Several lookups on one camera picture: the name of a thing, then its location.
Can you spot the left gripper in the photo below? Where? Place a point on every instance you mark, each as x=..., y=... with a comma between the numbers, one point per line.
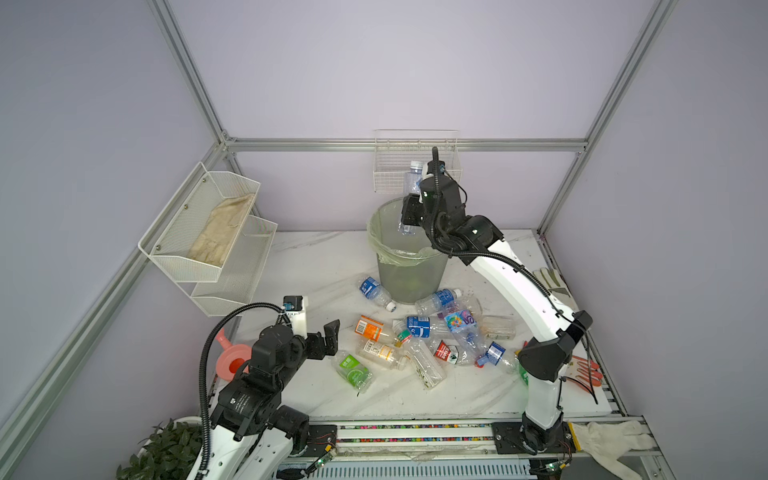
x=330, y=337

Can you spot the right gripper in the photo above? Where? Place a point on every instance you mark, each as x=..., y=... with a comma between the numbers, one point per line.
x=408, y=204

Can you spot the clear bottle white cap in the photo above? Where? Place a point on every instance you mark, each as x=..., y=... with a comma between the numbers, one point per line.
x=412, y=209

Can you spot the green label clear bottle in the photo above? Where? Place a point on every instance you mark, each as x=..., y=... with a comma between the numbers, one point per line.
x=353, y=371

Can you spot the clear crushed bottle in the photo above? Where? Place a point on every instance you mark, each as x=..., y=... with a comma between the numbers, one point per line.
x=426, y=365

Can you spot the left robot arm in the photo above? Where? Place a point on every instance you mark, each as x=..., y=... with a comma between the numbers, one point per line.
x=249, y=432

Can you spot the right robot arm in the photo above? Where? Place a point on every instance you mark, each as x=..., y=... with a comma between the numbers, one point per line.
x=556, y=329

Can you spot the blue label bottle by bin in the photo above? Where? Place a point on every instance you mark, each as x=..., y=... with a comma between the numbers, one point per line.
x=375, y=292

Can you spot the green plastic bin liner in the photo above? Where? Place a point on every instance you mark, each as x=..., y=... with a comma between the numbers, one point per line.
x=391, y=245

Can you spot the grey mesh waste bin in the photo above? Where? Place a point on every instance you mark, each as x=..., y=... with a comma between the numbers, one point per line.
x=409, y=284

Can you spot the blue label bottle near bin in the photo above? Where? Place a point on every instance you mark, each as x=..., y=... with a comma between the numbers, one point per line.
x=437, y=301

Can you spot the orange label bottle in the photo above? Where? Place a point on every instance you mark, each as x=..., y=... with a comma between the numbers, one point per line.
x=374, y=330

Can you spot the yellow label clear bottle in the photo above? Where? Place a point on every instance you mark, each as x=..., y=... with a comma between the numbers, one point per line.
x=382, y=354

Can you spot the pink watering can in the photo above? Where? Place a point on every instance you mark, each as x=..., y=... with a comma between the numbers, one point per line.
x=232, y=357

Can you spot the red label bottle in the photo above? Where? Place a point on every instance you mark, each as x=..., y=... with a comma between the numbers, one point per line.
x=454, y=354

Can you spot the beige cloth in shelf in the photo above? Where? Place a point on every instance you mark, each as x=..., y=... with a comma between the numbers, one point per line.
x=214, y=243

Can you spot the white mesh two-tier shelf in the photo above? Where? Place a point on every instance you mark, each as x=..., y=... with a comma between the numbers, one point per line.
x=214, y=290

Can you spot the grey white work glove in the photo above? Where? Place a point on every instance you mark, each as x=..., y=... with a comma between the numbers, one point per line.
x=552, y=280

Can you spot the small blue label bottle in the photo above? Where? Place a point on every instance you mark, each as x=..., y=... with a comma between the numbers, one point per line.
x=498, y=356

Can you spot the green soda bottle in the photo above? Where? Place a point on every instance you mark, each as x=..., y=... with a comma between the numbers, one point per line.
x=523, y=375

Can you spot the potted green plant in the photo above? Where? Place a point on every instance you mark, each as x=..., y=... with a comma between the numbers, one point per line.
x=169, y=452

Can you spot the red coated glove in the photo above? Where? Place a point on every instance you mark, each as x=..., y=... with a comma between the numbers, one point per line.
x=585, y=373

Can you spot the white cotton glove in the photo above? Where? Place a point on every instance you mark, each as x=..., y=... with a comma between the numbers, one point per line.
x=606, y=443

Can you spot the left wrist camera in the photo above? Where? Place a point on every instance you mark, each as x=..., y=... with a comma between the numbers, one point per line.
x=296, y=314

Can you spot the white wire wall basket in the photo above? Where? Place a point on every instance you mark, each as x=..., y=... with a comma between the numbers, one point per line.
x=395, y=149

